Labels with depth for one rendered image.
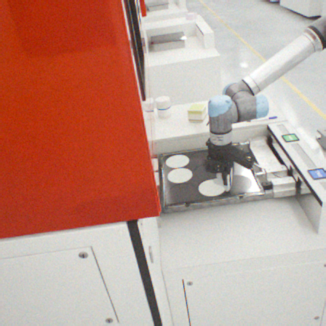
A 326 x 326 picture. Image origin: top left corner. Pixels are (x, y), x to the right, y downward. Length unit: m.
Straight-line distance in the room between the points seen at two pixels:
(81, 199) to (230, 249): 0.63
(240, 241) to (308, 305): 0.38
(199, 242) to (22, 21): 0.89
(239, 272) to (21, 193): 0.77
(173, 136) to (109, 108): 0.97
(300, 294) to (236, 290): 0.23
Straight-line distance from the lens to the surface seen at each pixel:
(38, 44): 0.57
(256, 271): 1.21
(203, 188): 1.30
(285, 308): 1.42
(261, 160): 1.48
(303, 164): 1.33
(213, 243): 1.20
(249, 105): 1.11
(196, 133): 1.53
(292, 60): 1.27
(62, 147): 0.63
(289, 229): 1.26
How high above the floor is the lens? 1.70
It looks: 33 degrees down
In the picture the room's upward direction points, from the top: 10 degrees counter-clockwise
